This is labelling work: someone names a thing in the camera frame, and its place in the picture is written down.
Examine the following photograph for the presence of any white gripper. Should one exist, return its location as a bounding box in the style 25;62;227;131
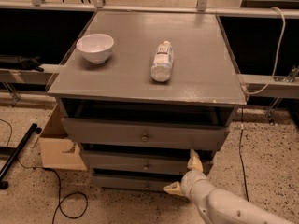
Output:
163;149;209;203

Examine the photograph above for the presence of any grey drawer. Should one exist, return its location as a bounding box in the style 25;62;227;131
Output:
62;118;229;151
93;174;183;191
79;149;215;177

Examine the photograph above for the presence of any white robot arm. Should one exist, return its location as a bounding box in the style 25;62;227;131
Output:
163;149;294;224

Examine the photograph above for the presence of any grey top drawer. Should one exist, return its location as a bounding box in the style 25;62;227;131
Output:
62;118;229;151

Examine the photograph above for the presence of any grey bottom drawer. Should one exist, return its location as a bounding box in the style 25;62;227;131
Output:
93;174;183;191

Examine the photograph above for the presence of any grey drawer cabinet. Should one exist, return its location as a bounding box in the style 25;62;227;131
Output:
46;10;247;196

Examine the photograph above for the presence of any clear plastic bottle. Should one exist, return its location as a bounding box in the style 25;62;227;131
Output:
150;41;174;82

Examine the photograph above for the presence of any cardboard box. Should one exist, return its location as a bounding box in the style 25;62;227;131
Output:
38;105;87;171

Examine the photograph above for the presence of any white ceramic bowl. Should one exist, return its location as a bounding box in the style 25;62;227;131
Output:
76;34;114;64

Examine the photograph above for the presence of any black metal stand leg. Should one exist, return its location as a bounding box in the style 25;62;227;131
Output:
0;123;41;189

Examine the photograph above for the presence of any black cloth bag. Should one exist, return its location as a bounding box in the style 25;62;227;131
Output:
0;55;44;72

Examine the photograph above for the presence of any black floor cable right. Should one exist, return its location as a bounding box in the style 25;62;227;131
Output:
237;107;250;203

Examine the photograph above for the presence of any black floor cable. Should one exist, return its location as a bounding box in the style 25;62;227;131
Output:
237;107;250;203
0;119;89;224

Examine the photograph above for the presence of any black floor cable left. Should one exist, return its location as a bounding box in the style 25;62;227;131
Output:
0;119;89;224

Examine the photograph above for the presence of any white hanging cable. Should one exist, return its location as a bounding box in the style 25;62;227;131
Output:
241;7;287;96

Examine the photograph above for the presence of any metal frame rail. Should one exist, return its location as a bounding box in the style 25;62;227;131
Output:
0;0;299;20

